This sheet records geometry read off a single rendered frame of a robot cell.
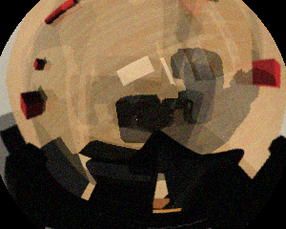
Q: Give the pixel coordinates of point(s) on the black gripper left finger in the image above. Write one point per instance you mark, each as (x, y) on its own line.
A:
(140, 170)

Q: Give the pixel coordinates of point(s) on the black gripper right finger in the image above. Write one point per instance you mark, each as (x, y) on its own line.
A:
(183, 167)

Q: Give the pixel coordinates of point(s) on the tan board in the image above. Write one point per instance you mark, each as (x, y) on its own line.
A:
(95, 150)

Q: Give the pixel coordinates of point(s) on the brown square block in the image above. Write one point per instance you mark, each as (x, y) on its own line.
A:
(160, 202)

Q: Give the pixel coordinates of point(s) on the red cylinder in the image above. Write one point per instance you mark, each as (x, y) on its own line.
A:
(60, 9)

